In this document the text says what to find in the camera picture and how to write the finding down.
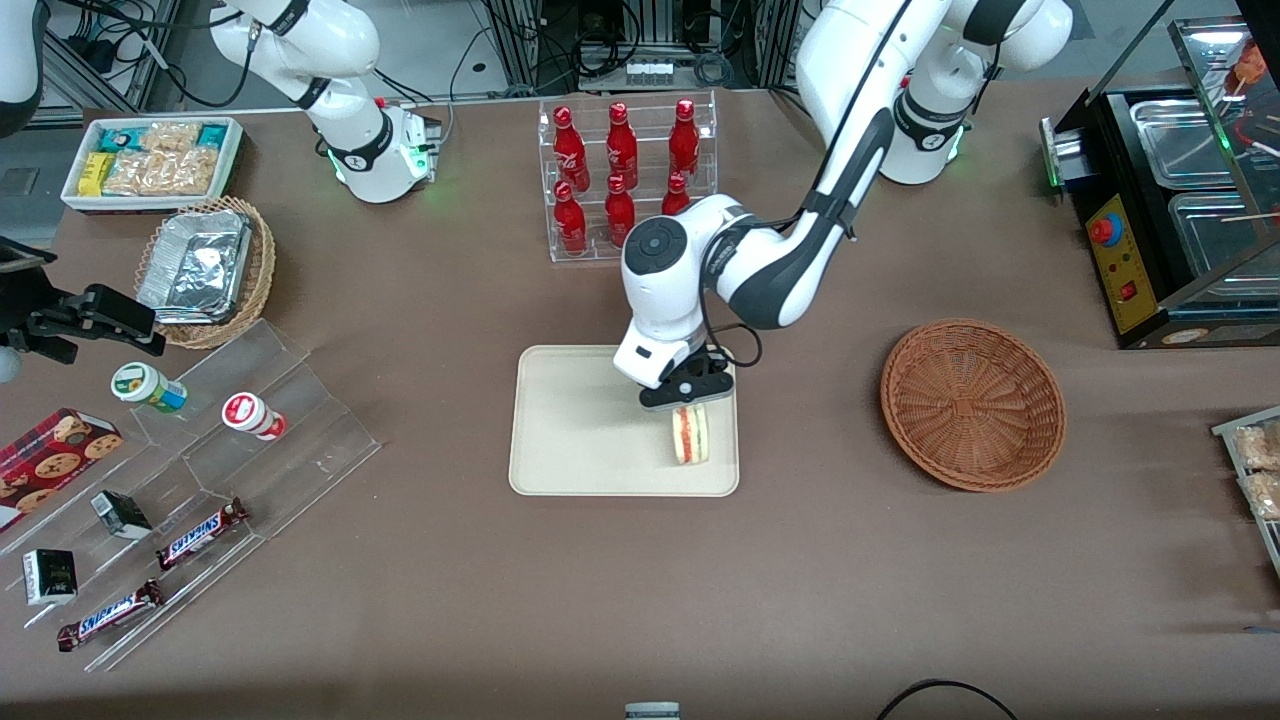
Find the red cola bottle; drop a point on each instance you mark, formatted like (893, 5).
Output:
(570, 222)
(676, 195)
(569, 150)
(617, 210)
(621, 148)
(684, 142)

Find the yellow snack pack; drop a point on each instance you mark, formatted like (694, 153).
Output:
(95, 173)

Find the metal snack tray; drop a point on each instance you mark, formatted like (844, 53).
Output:
(1225, 430)

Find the clear rice cracker pack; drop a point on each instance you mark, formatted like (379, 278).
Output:
(135, 173)
(170, 137)
(190, 172)

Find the small grey device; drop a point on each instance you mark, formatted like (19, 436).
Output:
(652, 711)

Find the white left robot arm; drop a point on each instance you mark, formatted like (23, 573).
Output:
(850, 60)

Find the snickers chocolate bar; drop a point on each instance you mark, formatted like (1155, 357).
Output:
(200, 535)
(110, 615)

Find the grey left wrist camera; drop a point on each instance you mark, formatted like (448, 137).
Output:
(650, 365)

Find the white snack bin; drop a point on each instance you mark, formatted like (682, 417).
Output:
(75, 200)

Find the clear snack pack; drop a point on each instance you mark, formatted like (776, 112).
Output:
(1258, 447)
(1265, 495)

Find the light wicker basket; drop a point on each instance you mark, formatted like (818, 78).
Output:
(262, 270)

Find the cream plastic tray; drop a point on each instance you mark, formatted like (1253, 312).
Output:
(580, 430)

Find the clear acrylic bottle rack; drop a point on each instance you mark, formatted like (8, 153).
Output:
(590, 252)

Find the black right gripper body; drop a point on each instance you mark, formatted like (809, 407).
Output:
(28, 309)

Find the green label yogurt cup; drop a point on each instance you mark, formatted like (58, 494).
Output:
(148, 387)

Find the clear acrylic stepped display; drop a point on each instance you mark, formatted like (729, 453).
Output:
(300, 450)

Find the red label yogurt cup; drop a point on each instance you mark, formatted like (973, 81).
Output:
(252, 415)

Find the teal snack pack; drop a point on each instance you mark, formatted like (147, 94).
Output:
(212, 135)
(122, 138)

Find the red cookie box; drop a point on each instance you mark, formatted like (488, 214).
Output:
(50, 465)

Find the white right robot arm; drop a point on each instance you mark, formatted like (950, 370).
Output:
(330, 60)

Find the white power strip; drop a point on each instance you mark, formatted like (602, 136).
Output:
(650, 72)

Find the steel warmer pan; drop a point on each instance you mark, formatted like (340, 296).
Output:
(1180, 140)
(1215, 240)

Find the fried food piece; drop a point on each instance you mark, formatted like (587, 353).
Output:
(1250, 65)

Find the triangular sandwich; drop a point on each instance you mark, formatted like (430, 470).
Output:
(690, 440)

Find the aluminium foil container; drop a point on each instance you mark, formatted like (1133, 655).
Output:
(195, 265)

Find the small black box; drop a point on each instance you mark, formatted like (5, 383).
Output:
(122, 514)
(50, 577)

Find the brown wicker basket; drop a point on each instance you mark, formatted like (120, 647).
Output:
(975, 405)

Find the black food warmer machine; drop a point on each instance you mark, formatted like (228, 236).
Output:
(1135, 300)

